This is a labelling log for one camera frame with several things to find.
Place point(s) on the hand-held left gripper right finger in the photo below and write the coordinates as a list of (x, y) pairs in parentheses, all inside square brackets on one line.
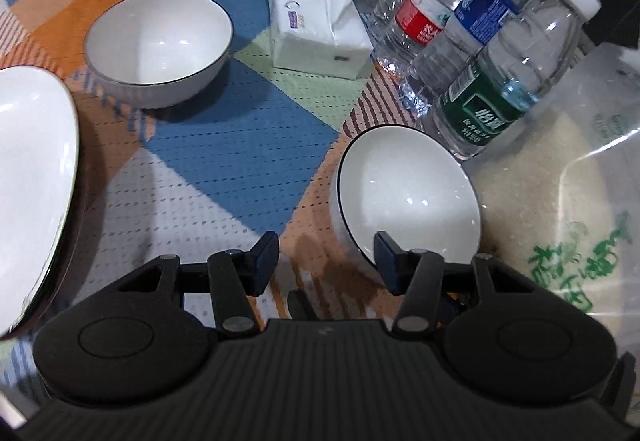
[(387, 266)]

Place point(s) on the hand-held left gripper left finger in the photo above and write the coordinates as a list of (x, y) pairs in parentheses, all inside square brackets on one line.
[(265, 261)]

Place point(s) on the small white bowl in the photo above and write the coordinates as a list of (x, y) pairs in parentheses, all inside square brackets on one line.
[(410, 181), (160, 41)]

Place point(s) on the checked patchwork tablecloth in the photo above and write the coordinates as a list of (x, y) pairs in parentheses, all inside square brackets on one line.
[(235, 136)]

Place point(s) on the green label water bottle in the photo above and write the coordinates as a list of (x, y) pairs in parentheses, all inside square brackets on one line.
[(475, 113)]

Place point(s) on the clear rice bag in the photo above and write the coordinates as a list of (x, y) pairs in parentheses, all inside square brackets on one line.
[(550, 171)]

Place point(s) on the white tissue pack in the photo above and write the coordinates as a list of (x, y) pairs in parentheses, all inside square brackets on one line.
[(310, 36)]

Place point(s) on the red cap water bottle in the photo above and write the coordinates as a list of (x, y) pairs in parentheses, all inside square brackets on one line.
[(425, 21)]

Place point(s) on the white plate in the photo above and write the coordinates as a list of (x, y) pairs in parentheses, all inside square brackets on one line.
[(30, 181)]

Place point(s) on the blue cap water bottle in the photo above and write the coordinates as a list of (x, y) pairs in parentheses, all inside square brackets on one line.
[(487, 6)]

